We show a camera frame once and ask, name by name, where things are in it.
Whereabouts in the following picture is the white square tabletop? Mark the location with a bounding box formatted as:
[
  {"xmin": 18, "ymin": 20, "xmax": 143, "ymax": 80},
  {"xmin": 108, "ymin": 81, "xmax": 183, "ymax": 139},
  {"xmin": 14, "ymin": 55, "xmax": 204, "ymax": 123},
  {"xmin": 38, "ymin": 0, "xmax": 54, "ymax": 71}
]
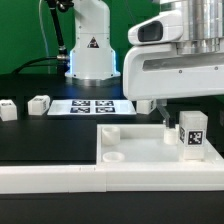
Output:
[{"xmin": 97, "ymin": 124, "xmax": 215, "ymax": 163}]

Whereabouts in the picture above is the black cable on table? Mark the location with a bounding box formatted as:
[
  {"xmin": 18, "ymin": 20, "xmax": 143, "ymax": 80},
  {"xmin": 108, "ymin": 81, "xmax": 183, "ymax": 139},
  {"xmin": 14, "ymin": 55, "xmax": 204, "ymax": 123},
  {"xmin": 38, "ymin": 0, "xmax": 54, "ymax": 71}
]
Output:
[{"xmin": 11, "ymin": 57, "xmax": 68, "ymax": 75}]

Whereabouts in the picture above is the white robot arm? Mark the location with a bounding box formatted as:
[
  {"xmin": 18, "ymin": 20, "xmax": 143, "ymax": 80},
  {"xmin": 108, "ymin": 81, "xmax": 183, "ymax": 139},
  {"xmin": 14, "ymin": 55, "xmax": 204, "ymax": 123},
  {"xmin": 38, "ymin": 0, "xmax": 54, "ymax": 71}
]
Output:
[{"xmin": 65, "ymin": 0, "xmax": 224, "ymax": 114}]

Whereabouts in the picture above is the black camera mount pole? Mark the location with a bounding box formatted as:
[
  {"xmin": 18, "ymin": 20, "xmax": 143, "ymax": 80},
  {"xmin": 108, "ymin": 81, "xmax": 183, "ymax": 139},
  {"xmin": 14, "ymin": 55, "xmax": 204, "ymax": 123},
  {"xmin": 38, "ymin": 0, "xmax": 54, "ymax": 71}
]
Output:
[{"xmin": 45, "ymin": 0, "xmax": 74, "ymax": 61}]

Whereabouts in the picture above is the white L-shaped obstacle fence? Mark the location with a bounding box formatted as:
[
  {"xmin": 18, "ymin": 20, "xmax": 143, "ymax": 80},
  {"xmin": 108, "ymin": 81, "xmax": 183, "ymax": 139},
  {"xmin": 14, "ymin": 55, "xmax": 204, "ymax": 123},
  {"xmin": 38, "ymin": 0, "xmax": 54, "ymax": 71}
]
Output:
[{"xmin": 0, "ymin": 150, "xmax": 224, "ymax": 194}]

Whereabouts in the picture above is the grey cable behind pole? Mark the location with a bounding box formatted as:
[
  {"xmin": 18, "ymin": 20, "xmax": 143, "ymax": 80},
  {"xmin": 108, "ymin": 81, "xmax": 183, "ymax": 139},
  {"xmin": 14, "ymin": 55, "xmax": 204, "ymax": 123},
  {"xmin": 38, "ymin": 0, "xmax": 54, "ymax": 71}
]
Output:
[{"xmin": 38, "ymin": 0, "xmax": 51, "ymax": 75}]

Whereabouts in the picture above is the white marker sheet with tags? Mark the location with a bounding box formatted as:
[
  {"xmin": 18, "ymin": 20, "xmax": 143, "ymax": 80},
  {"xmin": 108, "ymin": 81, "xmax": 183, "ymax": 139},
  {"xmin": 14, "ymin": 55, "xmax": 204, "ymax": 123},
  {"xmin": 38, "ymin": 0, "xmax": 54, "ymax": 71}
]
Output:
[{"xmin": 48, "ymin": 99, "xmax": 136, "ymax": 116}]

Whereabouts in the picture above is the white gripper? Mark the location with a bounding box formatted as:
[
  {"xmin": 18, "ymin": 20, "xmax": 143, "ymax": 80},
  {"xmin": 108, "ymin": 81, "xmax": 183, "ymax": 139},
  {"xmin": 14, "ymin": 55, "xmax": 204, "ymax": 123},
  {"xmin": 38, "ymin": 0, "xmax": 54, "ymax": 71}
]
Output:
[{"xmin": 123, "ymin": 19, "xmax": 224, "ymax": 129}]

